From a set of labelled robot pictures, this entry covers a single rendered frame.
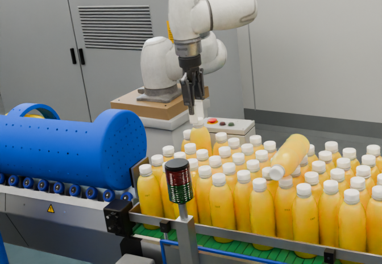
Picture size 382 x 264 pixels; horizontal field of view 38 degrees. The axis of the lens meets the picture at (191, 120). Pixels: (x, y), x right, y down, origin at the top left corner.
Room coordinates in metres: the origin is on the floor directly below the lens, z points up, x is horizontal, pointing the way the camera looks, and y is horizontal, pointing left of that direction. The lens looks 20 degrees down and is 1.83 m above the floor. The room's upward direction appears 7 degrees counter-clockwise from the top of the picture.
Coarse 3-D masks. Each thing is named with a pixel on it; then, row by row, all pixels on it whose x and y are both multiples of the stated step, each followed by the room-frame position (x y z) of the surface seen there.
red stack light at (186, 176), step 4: (188, 168) 1.25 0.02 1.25; (168, 172) 1.25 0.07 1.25; (172, 172) 1.24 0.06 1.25; (176, 172) 1.24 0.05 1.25; (180, 172) 1.24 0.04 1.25; (184, 172) 1.24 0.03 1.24; (188, 172) 1.25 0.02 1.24; (168, 176) 1.25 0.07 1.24; (172, 176) 1.24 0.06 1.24; (176, 176) 1.24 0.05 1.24; (180, 176) 1.24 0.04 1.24; (184, 176) 1.24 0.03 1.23; (188, 176) 1.25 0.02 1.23; (168, 180) 1.25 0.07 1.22; (172, 180) 1.24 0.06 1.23; (176, 180) 1.24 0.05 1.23; (180, 180) 1.24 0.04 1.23; (184, 180) 1.24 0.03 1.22; (188, 180) 1.25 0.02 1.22; (172, 184) 1.24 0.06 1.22; (176, 184) 1.24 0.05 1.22; (180, 184) 1.24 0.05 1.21; (184, 184) 1.24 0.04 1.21
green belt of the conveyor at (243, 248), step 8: (136, 232) 1.56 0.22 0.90; (144, 232) 1.55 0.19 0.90; (152, 232) 1.55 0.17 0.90; (160, 232) 1.54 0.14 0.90; (176, 232) 1.53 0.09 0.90; (176, 240) 1.48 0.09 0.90; (200, 240) 1.47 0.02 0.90; (208, 240) 1.46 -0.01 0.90; (216, 248) 1.41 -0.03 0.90; (224, 248) 1.41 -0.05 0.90; (232, 248) 1.40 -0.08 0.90; (240, 248) 1.40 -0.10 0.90; (248, 248) 1.39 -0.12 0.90; (256, 256) 1.35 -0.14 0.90; (264, 256) 1.34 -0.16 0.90; (272, 256) 1.34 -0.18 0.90; (280, 256) 1.34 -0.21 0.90; (288, 256) 1.33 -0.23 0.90; (296, 256) 1.33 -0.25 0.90; (320, 256) 1.31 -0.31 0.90
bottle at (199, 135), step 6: (198, 126) 1.77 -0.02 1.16; (204, 126) 1.79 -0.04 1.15; (192, 132) 1.77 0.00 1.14; (198, 132) 1.76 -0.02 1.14; (204, 132) 1.76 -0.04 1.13; (192, 138) 1.77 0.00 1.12; (198, 138) 1.75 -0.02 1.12; (204, 138) 1.76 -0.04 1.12; (210, 138) 1.79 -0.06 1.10; (198, 144) 1.75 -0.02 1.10; (204, 144) 1.75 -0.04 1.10; (210, 144) 1.77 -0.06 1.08; (210, 150) 1.77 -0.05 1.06; (210, 156) 1.76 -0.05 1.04
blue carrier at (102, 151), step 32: (0, 128) 1.93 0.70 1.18; (32, 128) 1.86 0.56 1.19; (64, 128) 1.80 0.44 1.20; (96, 128) 1.74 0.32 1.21; (128, 128) 1.83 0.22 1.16; (0, 160) 1.91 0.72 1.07; (32, 160) 1.82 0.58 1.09; (64, 160) 1.75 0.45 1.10; (96, 160) 1.68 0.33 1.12; (128, 160) 1.80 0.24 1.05
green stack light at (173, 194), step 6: (168, 186) 1.25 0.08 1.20; (174, 186) 1.24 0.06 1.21; (180, 186) 1.24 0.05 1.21; (186, 186) 1.24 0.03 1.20; (192, 186) 1.27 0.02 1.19; (168, 192) 1.26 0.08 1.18; (174, 192) 1.24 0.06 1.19; (180, 192) 1.24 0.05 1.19; (186, 192) 1.24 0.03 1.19; (192, 192) 1.26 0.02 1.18; (174, 198) 1.24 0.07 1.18; (180, 198) 1.24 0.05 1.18; (186, 198) 1.24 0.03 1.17; (192, 198) 1.25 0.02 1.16
